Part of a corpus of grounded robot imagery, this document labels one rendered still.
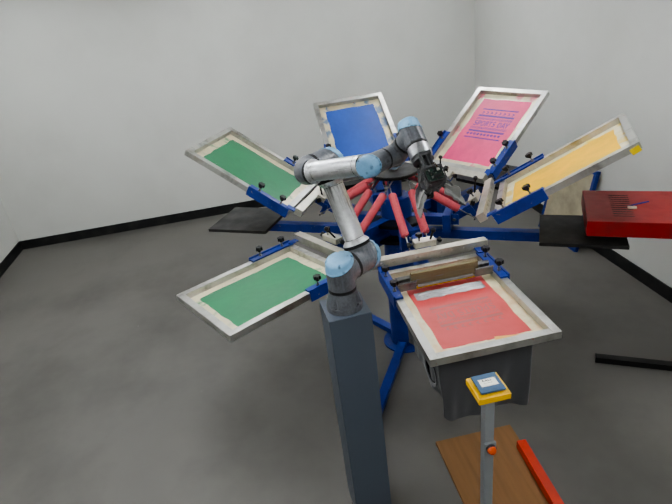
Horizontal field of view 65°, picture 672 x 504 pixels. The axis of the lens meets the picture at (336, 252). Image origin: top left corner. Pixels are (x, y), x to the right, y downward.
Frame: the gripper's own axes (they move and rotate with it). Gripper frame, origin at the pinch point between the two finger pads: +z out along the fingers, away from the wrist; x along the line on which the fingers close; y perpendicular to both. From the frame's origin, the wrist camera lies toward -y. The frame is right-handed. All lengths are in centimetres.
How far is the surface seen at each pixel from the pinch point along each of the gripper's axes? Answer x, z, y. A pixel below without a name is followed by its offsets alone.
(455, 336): 8, 24, -80
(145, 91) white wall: -165, -376, -313
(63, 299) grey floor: -281, -162, -325
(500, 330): 28, 28, -80
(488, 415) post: 6, 60, -68
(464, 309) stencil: 20, 11, -93
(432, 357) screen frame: -7, 32, -67
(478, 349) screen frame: 12, 34, -68
